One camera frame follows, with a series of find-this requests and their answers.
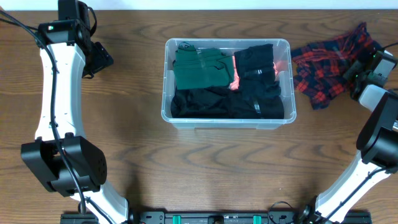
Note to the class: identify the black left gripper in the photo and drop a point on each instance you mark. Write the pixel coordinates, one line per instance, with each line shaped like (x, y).
(101, 59)

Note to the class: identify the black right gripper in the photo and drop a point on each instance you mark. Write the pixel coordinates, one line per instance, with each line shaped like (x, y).
(356, 65)

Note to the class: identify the red plaid cloth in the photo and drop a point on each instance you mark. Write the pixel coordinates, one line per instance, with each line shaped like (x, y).
(321, 65)

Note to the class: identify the green banded cloth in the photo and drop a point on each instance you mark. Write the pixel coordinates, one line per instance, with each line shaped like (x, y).
(201, 68)

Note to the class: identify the small black cloth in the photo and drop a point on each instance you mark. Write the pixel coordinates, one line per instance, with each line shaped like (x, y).
(255, 67)

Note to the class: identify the black banded cloth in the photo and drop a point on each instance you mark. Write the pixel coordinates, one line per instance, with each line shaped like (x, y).
(267, 107)

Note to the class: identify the large black garment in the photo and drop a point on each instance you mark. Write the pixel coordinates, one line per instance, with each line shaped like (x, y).
(212, 102)

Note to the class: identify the salmon pink garment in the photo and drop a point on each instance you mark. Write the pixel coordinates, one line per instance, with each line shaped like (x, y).
(235, 84)

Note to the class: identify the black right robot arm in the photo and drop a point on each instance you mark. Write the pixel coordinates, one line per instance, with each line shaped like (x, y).
(376, 155)

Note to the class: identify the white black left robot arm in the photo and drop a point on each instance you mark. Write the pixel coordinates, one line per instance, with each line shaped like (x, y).
(61, 157)

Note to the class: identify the clear plastic storage bin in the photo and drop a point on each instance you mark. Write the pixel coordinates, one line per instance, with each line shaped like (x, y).
(282, 60)

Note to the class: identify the black mounting rail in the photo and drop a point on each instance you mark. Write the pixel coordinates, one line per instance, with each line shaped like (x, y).
(212, 218)

